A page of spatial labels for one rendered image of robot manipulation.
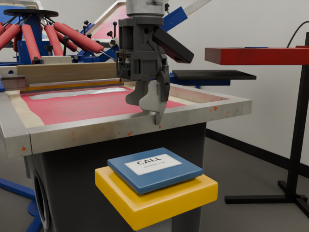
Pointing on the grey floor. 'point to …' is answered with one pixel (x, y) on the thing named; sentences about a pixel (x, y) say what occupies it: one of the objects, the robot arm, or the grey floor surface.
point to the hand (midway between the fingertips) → (154, 116)
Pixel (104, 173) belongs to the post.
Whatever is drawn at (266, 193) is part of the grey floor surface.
